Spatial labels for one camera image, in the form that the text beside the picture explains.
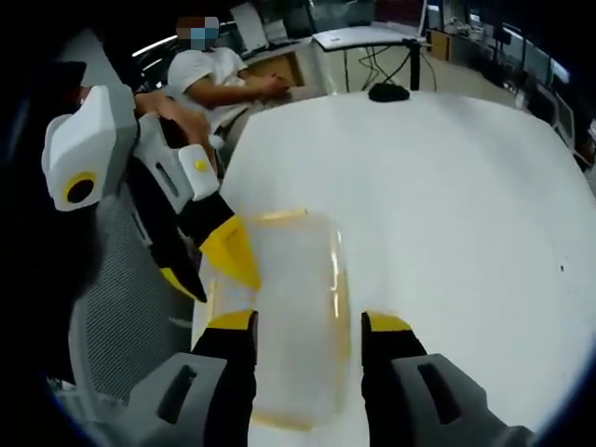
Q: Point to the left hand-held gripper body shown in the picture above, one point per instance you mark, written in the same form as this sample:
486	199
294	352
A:
93	139

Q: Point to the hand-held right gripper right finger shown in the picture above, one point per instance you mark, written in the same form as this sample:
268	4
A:
410	391

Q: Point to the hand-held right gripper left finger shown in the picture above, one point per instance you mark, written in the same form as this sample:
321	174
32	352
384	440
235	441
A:
205	386

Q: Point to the clear plastic zip bag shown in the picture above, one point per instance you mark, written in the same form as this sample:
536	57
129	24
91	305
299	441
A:
298	288

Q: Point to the person's left hand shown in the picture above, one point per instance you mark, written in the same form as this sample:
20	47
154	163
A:
186	123

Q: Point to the grey mesh office chair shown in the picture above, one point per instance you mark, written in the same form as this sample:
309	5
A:
121	298

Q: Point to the black stand with round base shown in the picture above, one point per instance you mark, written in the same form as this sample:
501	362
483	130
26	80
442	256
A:
388	92

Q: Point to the white side desk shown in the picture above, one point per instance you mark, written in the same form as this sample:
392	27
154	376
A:
363	37

